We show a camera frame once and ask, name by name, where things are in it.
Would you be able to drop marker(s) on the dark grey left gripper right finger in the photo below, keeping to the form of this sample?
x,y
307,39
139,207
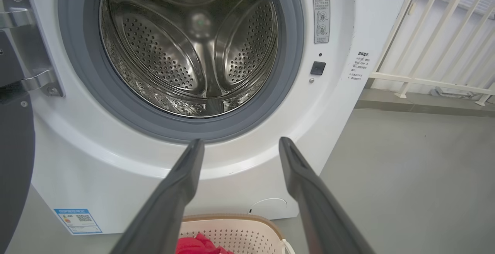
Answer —
x,y
321,215

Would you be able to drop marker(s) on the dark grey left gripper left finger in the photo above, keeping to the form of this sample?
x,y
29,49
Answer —
x,y
170,211

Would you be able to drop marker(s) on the red garment with white stripe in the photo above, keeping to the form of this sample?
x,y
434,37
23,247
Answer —
x,y
197,246

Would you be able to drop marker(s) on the washing machine door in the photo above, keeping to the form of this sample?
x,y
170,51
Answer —
x,y
15,161

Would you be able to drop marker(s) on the cream laundry basket brown rim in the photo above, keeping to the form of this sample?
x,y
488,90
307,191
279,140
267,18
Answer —
x,y
247,234

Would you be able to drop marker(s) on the white front-load washing machine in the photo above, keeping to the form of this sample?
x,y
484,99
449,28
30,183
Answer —
x,y
328,122

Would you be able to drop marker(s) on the black square door latch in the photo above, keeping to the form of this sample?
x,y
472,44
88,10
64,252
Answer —
x,y
318,68

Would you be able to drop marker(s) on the stainless steel washing machine drum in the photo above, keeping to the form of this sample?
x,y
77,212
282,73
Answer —
x,y
154,53

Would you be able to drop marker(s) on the grey rubber door gasket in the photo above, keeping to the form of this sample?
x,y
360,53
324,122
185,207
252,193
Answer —
x,y
81,72

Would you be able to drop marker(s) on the silver metal door hinge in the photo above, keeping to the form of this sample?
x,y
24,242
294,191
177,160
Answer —
x,y
42,80

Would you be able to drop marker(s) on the round white filter cover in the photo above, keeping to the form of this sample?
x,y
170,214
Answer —
x,y
270,205

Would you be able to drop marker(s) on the blue energy label sticker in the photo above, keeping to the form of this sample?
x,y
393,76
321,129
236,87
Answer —
x,y
77,222

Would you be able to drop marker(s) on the grey concrete ledge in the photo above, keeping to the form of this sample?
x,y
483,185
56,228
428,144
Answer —
x,y
417,105

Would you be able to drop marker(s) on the small caution text label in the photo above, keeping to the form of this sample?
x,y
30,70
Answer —
x,y
359,66

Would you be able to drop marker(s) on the white metal railing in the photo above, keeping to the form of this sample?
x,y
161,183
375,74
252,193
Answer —
x,y
425,80

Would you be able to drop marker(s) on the grey warning sticker red triangle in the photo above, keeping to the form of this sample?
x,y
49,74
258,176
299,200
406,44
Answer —
x,y
320,14

